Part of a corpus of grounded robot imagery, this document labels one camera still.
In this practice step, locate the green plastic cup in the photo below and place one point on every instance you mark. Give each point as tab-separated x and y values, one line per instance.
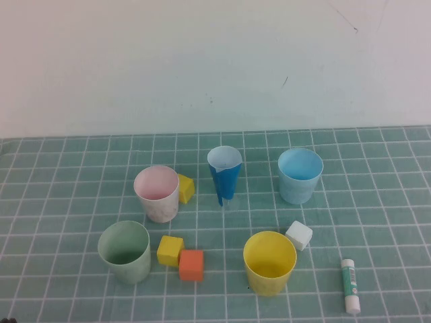
134	270

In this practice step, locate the light blue plastic cup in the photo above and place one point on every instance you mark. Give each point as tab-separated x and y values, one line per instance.
299	192

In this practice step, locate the white green glue stick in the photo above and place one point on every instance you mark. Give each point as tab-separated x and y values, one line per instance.
350	286

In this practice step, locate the blue paper cone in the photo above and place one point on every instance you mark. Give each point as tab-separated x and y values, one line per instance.
226	185

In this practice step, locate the green checked tablecloth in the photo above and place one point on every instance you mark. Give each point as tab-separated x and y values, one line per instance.
67	202

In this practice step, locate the orange cube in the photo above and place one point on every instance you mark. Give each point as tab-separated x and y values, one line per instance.
190	266

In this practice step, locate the yellow cube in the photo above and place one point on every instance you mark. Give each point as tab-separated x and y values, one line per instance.
187	192
168	250

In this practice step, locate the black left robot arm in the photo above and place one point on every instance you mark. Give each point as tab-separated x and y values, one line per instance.
6	320

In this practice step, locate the yellow plastic cup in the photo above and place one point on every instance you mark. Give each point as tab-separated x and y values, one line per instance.
266	286

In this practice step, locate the pink plastic cup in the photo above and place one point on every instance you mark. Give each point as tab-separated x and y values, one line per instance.
161	212

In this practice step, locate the white cube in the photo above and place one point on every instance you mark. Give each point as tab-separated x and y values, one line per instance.
299	233

